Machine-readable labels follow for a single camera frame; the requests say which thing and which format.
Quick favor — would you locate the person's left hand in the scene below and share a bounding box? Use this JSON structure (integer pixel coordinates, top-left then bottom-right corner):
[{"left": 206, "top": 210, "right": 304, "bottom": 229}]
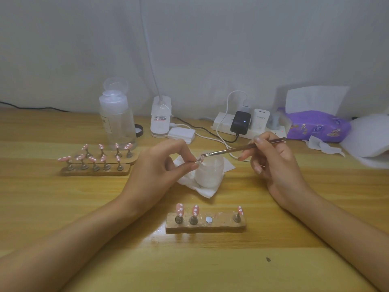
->
[{"left": 122, "top": 139, "right": 199, "bottom": 214}]

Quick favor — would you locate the person's right hand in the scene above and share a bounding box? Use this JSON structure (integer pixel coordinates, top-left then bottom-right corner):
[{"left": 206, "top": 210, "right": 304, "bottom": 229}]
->
[{"left": 238, "top": 132, "right": 308, "bottom": 211}]

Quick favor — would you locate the metal handled nail brush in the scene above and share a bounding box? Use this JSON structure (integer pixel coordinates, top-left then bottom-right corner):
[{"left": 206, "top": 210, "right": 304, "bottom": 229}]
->
[{"left": 201, "top": 137, "right": 287, "bottom": 159}]

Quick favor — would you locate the person's right forearm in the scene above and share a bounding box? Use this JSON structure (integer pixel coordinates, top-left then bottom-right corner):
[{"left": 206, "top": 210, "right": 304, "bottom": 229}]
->
[{"left": 281, "top": 187, "right": 389, "bottom": 292}]

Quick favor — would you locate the person's left forearm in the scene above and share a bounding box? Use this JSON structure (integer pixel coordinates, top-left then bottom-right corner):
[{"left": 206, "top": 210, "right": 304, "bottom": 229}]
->
[{"left": 0, "top": 191, "right": 146, "bottom": 292}]

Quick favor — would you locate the white tissue sheet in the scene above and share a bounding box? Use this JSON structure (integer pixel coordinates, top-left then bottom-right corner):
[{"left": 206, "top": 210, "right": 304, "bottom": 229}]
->
[{"left": 173, "top": 153, "right": 236, "bottom": 200}]

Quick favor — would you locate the small white glass jar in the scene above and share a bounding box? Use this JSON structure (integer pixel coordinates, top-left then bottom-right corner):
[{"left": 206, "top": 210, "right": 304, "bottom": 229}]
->
[{"left": 194, "top": 155, "right": 225, "bottom": 189}]

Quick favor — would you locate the black charger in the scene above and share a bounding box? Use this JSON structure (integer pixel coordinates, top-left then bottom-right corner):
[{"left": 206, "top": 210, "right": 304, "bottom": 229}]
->
[{"left": 230, "top": 111, "right": 252, "bottom": 136}]

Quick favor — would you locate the white adapter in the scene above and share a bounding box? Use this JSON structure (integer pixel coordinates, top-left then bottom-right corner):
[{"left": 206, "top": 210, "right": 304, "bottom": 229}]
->
[{"left": 253, "top": 108, "right": 267, "bottom": 130}]

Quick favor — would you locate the stack of white cotton pads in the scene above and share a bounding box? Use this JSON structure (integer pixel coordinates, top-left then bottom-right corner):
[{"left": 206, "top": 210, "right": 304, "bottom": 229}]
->
[{"left": 167, "top": 127, "right": 197, "bottom": 145}]

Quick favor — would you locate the white power strip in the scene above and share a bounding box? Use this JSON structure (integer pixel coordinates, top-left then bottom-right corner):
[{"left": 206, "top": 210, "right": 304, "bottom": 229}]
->
[{"left": 211, "top": 111, "right": 288, "bottom": 141}]

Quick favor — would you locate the grey plug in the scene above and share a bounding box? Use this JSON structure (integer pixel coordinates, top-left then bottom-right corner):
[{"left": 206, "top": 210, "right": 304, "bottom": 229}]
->
[{"left": 270, "top": 111, "right": 282, "bottom": 130}]

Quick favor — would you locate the white desk lamp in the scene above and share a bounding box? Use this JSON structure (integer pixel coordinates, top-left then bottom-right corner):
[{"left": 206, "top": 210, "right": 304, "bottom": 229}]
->
[{"left": 139, "top": 0, "right": 174, "bottom": 139}]

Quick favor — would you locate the cork base with magnet disc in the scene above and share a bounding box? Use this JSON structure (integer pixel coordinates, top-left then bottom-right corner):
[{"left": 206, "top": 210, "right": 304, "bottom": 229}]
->
[{"left": 166, "top": 212, "right": 247, "bottom": 235}]

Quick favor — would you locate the purple tissue pack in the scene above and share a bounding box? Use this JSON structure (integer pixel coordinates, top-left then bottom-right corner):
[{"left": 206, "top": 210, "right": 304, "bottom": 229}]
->
[{"left": 277, "top": 106, "right": 352, "bottom": 140}]

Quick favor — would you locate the crumpled white tissue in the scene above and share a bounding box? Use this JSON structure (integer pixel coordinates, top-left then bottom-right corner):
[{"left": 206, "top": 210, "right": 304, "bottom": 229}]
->
[{"left": 305, "top": 135, "right": 346, "bottom": 158}]

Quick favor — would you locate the clear plastic flip-cap bottle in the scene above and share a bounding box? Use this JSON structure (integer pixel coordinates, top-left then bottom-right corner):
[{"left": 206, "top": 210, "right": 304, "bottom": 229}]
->
[{"left": 98, "top": 77, "right": 137, "bottom": 151}]

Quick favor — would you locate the white tissue in pack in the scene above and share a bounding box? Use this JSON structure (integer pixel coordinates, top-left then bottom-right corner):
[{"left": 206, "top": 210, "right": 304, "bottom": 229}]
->
[{"left": 285, "top": 86, "right": 351, "bottom": 116}]

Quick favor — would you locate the group of pink nail tips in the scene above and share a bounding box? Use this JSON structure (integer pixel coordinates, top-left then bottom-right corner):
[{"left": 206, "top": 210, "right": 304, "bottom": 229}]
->
[{"left": 58, "top": 143, "right": 135, "bottom": 172}]

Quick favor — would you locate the long cork base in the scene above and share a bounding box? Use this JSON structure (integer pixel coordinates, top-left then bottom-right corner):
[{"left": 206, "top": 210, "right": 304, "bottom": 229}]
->
[{"left": 60, "top": 163, "right": 132, "bottom": 177}]

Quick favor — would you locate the large white paper wad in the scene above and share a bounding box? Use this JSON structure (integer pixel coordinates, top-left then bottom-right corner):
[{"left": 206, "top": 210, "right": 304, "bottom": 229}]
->
[{"left": 339, "top": 114, "right": 389, "bottom": 170}]

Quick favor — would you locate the black charger cable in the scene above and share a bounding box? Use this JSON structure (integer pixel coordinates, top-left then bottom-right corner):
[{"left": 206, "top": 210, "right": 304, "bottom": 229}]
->
[{"left": 173, "top": 116, "right": 241, "bottom": 147}]

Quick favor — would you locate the thin black cable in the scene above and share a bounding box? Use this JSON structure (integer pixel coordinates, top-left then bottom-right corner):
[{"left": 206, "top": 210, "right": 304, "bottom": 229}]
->
[{"left": 0, "top": 101, "right": 72, "bottom": 113}]

